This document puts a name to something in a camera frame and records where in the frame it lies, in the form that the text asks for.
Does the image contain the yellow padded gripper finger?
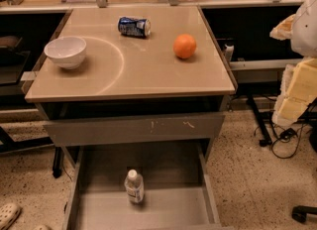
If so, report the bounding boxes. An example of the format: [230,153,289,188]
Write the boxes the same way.
[272,57,317,126]
[269,15,295,41]

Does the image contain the clear plastic water bottle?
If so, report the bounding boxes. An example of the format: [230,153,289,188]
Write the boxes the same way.
[124,170,145,204]

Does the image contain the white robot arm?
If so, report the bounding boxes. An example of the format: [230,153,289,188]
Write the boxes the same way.
[269,0,317,126]

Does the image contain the grey drawer cabinet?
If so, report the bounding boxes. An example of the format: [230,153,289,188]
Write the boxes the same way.
[21,5,239,230]

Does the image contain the open middle drawer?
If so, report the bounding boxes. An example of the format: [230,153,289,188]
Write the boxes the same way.
[62,141,234,230]

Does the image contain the orange fruit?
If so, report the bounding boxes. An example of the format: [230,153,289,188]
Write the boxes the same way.
[173,34,196,59]

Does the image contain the black chair caster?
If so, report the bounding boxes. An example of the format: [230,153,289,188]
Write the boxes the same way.
[291,205,317,223]

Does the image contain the blue soda can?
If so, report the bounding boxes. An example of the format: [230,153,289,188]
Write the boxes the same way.
[118,17,151,38]

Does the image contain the white ceramic bowl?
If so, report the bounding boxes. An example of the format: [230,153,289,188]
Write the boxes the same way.
[44,36,87,69]

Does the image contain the white perforated clog shoe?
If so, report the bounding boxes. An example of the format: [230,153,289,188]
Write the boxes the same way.
[0,203,21,230]

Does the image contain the black cables on floor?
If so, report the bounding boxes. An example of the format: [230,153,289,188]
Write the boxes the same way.
[253,121,306,160]

